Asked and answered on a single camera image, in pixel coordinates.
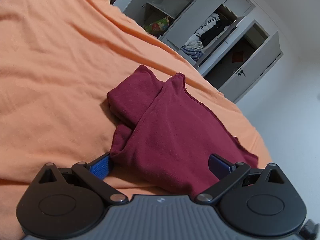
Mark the blue striped folded cloth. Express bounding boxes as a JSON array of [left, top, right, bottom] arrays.
[[181, 46, 203, 61]]

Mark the dark hanging garment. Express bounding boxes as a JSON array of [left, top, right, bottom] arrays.
[[200, 18, 234, 48]]

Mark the colourful green red bag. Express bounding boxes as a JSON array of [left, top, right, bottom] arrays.
[[144, 16, 170, 38]]

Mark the grey built-in wardrobe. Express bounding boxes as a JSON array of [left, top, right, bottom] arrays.
[[123, 0, 254, 75]]

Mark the orange bed cover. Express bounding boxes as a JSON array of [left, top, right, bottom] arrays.
[[1, 0, 271, 239]]

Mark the pile of white clothes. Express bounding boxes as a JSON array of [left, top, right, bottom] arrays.
[[184, 34, 203, 50]]

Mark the grey room door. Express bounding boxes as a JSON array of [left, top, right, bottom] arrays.
[[219, 32, 283, 103]]

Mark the dark red long-sleeve sweater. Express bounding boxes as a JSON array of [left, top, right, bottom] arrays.
[[107, 66, 258, 196]]

